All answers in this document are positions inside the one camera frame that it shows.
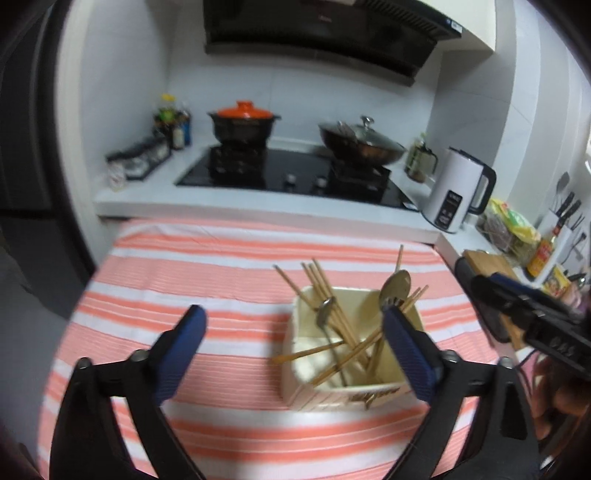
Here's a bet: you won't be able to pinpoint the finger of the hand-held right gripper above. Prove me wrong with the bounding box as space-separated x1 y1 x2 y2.
489 271 578 319
471 274 536 326

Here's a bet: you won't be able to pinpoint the white wall cabinet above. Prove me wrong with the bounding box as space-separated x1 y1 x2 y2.
416 0 497 54

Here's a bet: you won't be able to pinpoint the small steel spoon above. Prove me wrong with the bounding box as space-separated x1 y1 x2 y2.
315 296 349 387

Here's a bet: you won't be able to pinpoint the yellow cap sauce bottle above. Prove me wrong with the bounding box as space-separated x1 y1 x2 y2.
154 95 178 148

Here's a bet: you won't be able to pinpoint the black gas hob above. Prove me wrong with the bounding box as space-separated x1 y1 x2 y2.
175 145 419 210

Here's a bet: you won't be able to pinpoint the black clay pot orange lid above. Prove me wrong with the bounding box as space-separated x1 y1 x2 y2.
207 100 281 146

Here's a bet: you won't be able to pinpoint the person's right hand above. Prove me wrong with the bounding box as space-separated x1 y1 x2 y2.
536 357 591 444

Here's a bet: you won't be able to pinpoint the amber oil bottle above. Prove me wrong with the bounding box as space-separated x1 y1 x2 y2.
526 231 557 278

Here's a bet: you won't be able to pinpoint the condiment bottles and jars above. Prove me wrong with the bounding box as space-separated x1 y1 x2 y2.
105 136 172 190

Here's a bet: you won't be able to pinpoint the cream utensil holder box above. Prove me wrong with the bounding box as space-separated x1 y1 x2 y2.
279 286 426 409

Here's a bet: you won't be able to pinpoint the yellow packet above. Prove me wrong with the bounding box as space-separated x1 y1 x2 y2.
542 265 573 296

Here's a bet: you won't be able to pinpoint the orange white striped tablecloth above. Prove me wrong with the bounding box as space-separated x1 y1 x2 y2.
37 219 504 480

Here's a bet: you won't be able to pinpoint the blue label sauce bottle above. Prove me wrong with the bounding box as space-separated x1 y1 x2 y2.
178 104 192 148

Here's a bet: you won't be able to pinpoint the wooden cutting board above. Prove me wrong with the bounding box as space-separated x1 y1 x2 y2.
462 249 527 342

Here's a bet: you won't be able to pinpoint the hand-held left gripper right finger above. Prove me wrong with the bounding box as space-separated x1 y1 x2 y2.
382 305 541 480

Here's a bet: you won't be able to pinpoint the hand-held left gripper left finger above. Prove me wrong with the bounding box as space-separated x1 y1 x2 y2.
48 304 208 480

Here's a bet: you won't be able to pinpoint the large steel spoon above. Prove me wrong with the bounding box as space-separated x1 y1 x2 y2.
365 270 411 384

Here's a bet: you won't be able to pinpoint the wok with glass lid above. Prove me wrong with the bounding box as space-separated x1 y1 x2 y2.
318 115 407 167

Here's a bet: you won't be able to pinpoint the white electric kettle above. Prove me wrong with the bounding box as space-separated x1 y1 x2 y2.
421 147 497 234

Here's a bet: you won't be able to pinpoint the dark grey refrigerator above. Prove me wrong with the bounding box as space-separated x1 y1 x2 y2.
0 0 65 213

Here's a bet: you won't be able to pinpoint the black range hood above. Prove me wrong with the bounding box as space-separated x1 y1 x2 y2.
203 0 465 86

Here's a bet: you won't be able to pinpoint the white knife block with knives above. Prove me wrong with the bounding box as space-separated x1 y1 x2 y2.
538 191 587 278

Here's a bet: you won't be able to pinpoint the glass pitcher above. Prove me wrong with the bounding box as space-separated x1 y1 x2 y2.
405 133 437 184

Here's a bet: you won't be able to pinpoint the yellow green snack bags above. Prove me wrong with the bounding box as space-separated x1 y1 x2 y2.
480 198 541 259

